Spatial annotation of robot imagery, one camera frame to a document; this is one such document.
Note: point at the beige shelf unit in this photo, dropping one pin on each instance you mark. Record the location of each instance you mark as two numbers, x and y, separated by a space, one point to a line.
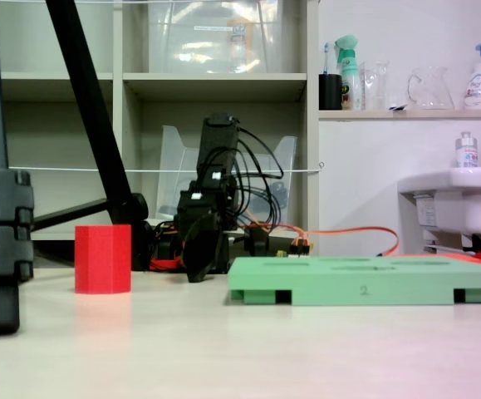
215 81

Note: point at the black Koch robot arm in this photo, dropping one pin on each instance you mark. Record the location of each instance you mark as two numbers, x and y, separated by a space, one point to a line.
217 137

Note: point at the black cup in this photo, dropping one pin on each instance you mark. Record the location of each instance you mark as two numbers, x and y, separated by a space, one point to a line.
330 93

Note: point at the wooden wall ledge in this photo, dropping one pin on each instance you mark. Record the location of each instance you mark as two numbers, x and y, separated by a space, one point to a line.
410 114

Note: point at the green shape-hole board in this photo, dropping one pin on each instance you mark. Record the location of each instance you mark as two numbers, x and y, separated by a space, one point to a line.
348 282

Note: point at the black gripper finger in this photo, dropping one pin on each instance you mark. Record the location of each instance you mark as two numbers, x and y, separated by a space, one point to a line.
200 249
224 259

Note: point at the white sink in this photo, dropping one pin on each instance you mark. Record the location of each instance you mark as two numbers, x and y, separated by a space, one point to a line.
472 199

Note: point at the clear measuring cup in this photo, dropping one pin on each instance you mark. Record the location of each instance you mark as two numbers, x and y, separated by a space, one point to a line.
375 89

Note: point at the black tripod strut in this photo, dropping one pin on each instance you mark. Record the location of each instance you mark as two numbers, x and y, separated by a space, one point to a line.
70 214

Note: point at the clear plastic document tray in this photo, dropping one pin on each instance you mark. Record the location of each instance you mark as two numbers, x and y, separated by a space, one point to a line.
173 166

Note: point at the green and white spray bottle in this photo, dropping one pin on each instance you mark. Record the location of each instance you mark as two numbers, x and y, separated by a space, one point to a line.
350 83

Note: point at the clear sanitizer bottle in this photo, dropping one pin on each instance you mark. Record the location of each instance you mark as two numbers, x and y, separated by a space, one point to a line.
467 154

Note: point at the clear glass pitcher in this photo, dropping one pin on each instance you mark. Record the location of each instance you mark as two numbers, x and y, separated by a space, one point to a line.
431 91

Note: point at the toothbrush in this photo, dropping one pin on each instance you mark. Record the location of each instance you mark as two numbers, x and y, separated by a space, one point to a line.
326 58

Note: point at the clear plastic storage box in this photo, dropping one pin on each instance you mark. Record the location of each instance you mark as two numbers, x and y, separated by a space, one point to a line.
207 41

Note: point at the red octagonal pillar block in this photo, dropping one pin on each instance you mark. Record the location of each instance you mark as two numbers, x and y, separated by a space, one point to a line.
103 259

